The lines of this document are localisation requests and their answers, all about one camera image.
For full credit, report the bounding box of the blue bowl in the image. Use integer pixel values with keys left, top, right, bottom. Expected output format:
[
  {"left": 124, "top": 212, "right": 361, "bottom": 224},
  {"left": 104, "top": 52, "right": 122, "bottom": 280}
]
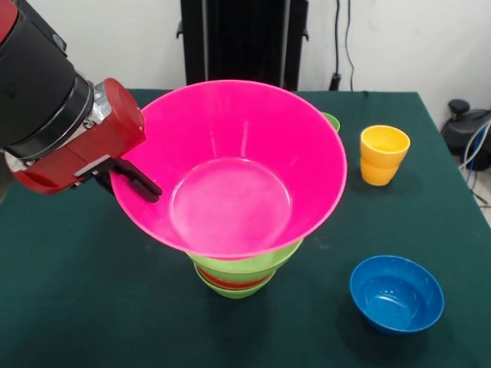
[{"left": 349, "top": 255, "right": 445, "bottom": 337}]

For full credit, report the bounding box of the large green bowl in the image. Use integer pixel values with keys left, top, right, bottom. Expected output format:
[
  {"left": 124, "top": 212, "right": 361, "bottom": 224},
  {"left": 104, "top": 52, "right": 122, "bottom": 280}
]
[{"left": 186, "top": 237, "right": 307, "bottom": 284}]

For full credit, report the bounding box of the black cable with plug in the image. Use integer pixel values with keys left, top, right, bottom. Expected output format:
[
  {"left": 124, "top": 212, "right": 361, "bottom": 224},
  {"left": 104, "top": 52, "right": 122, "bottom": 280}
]
[{"left": 329, "top": 0, "right": 342, "bottom": 92}]

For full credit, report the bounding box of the red bowl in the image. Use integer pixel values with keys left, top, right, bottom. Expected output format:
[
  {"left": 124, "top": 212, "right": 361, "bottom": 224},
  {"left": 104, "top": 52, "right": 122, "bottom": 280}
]
[{"left": 197, "top": 266, "right": 275, "bottom": 290}]

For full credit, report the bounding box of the thin black cable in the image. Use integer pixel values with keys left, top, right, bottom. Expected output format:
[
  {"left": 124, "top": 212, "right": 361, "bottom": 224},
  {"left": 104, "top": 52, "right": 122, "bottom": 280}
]
[{"left": 344, "top": 0, "right": 369, "bottom": 95}]

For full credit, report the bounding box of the blue cable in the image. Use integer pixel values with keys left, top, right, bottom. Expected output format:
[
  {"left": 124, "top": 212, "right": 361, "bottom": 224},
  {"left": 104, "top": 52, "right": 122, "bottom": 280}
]
[{"left": 462, "top": 122, "right": 491, "bottom": 173}]

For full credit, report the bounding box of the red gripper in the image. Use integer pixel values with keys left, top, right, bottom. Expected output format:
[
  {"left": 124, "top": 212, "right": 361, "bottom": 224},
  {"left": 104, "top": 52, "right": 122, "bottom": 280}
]
[{"left": 5, "top": 77, "right": 163, "bottom": 204}]

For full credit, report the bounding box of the black wheeled base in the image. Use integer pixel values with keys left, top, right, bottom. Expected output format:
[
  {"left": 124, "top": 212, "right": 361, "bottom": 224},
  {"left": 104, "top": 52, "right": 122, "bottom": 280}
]
[{"left": 440, "top": 98, "right": 491, "bottom": 156}]

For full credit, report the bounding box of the dark green tablecloth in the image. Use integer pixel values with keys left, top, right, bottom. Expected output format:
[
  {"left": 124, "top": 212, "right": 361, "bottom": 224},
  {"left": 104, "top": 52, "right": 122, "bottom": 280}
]
[{"left": 0, "top": 88, "right": 491, "bottom": 368}]

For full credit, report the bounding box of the yellow cup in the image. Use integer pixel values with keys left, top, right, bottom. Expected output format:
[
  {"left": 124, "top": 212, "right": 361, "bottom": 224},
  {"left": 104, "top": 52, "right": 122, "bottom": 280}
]
[{"left": 359, "top": 124, "right": 411, "bottom": 187}]

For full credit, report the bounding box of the large pink bowl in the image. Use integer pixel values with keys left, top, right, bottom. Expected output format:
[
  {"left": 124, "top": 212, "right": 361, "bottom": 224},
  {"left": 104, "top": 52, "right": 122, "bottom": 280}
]
[{"left": 110, "top": 79, "right": 349, "bottom": 259}]

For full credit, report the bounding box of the small green bowl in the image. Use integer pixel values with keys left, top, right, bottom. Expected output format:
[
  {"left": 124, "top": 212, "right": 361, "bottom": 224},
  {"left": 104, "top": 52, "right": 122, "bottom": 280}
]
[{"left": 194, "top": 263, "right": 274, "bottom": 301}]

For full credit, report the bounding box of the green cup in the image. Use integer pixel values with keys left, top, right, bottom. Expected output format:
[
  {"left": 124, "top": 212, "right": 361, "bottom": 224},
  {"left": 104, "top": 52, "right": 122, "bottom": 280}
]
[{"left": 321, "top": 112, "right": 341, "bottom": 134}]

